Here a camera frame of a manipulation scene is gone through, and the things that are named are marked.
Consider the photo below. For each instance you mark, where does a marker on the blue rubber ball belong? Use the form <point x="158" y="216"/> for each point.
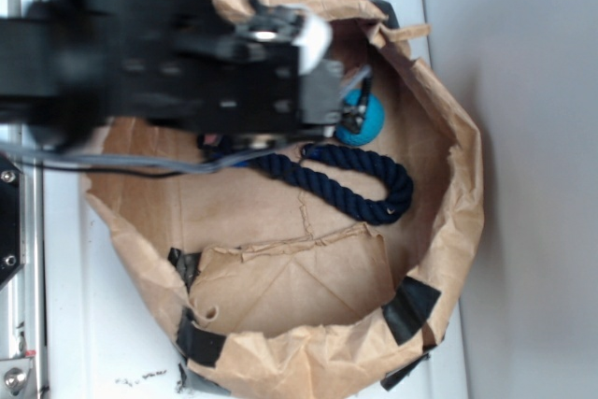
<point x="364" y="122"/>

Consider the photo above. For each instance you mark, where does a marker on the aluminium frame rail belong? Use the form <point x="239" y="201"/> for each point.
<point x="24" y="353"/>

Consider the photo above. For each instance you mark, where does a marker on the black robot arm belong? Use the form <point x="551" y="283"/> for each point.
<point x="69" y="66"/>

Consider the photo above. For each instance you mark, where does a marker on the black mounting plate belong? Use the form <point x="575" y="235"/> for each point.
<point x="10" y="221"/>

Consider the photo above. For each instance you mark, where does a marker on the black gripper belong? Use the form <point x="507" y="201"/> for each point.
<point x="266" y="80"/>

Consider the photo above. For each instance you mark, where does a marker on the brown paper bag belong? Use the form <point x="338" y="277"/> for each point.
<point x="271" y="293"/>

